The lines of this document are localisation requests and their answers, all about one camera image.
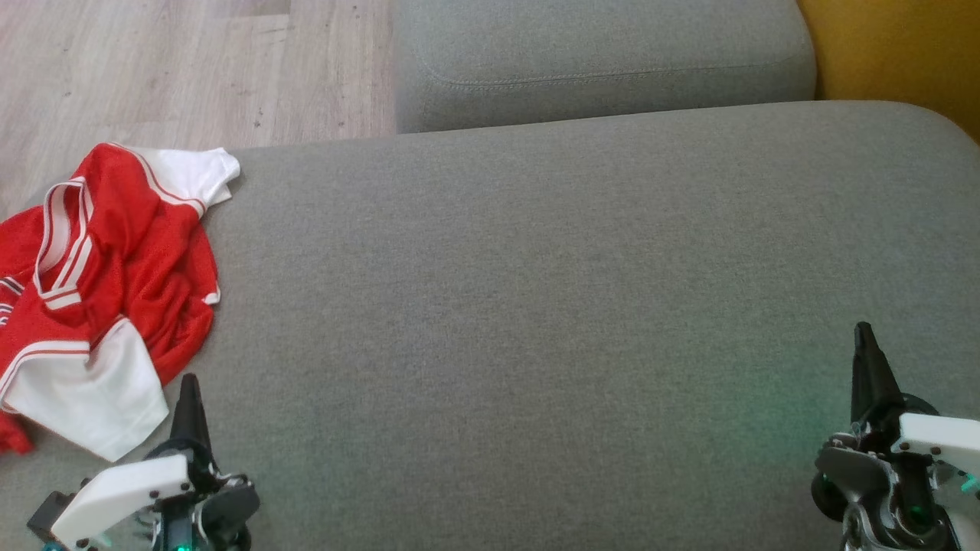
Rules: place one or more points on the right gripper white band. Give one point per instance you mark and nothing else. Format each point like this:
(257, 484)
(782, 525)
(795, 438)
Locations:
(919, 459)

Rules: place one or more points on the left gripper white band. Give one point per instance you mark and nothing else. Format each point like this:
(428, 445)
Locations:
(122, 490)

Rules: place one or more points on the red and white jersey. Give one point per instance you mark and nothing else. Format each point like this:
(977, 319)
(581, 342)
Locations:
(130, 260)

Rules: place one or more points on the wide yellow sofa backrest cushion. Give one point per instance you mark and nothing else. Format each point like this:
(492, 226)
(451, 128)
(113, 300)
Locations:
(903, 53)

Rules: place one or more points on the large grey sofa seat cushion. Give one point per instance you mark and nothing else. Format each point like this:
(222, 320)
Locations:
(536, 321)

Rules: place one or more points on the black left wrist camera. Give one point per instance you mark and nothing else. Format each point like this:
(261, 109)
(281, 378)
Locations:
(47, 516)

